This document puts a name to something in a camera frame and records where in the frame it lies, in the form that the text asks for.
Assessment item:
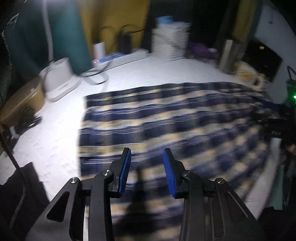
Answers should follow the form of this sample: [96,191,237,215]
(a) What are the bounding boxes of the black lamp power cable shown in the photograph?
[81,60,114,85]

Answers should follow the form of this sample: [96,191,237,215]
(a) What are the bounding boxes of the blue yellow plaid pants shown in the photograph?
[78,82,275,240]

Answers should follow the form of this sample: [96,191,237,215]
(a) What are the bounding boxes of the white plastic lattice basket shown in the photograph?
[152,22,191,61]

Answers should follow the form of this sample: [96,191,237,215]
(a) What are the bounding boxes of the black power adapter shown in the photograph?
[117,32,132,55]

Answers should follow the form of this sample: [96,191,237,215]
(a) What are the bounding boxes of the purple cloth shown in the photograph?
[187,42,219,59]

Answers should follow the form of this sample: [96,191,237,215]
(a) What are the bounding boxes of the blue tissue pack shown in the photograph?
[156,16,174,25]

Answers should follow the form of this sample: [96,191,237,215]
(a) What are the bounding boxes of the white desk lamp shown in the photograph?
[39,1,81,102]

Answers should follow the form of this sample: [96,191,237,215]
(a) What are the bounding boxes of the bundled black cable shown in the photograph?
[6,106,43,140]

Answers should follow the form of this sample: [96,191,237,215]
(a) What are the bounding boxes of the cream cartoon mug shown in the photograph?
[235,61,265,90]

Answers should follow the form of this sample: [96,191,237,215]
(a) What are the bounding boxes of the white USB charger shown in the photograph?
[93,42,105,60]

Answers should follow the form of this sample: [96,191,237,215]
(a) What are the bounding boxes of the black braided cable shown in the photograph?
[0,131,27,230]

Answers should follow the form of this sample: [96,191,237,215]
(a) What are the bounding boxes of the steel tumbler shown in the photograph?
[219,39,243,74]

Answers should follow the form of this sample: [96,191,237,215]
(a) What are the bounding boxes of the tan plastic lidded box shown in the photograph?
[1,77,45,127]

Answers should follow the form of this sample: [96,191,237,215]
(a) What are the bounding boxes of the white power strip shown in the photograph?
[92,49,149,70]

